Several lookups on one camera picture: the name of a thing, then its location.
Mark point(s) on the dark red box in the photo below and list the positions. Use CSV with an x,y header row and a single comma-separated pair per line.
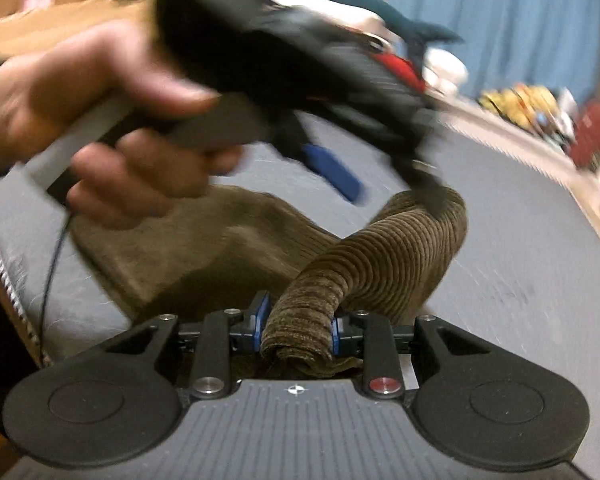
x,y
592,132

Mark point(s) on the pile of yellow toys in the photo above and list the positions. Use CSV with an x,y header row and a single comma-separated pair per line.
x,y
522,102

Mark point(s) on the blue curtain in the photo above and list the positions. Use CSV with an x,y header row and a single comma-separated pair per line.
x,y
500,20

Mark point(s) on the person's left hand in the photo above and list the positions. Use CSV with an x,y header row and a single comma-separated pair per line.
x,y
55,90

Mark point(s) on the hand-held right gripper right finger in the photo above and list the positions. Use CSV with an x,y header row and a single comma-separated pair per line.
x,y
335,336

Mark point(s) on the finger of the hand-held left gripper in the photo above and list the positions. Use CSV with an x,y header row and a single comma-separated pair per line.
x,y
432,187
332,170

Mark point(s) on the teal shark plush toy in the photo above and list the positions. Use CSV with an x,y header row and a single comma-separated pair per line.
x,y
375,2

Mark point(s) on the red cloth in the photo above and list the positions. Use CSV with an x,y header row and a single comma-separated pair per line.
x,y
400,67

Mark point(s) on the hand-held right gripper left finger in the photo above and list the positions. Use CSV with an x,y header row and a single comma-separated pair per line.
x,y
263,321

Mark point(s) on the grey-blue bed mattress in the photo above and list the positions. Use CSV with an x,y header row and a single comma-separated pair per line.
x,y
505,260

